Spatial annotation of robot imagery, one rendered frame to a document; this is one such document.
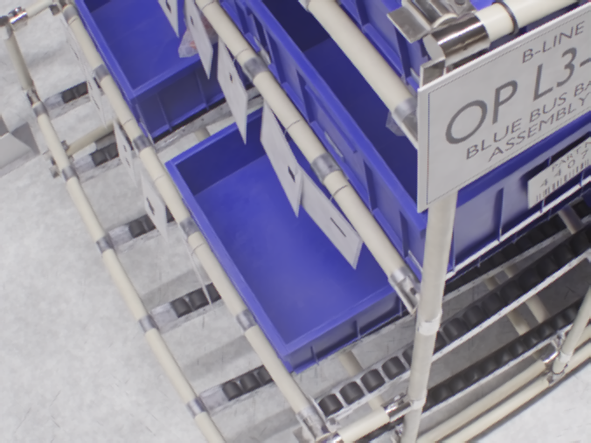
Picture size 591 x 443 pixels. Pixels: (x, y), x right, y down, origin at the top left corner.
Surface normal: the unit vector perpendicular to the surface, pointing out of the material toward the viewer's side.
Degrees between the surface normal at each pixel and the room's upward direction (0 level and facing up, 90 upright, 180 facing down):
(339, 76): 4
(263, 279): 3
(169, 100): 90
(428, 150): 90
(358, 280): 3
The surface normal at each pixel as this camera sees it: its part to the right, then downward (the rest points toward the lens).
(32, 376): -0.05, -0.44
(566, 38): 0.51, 0.76
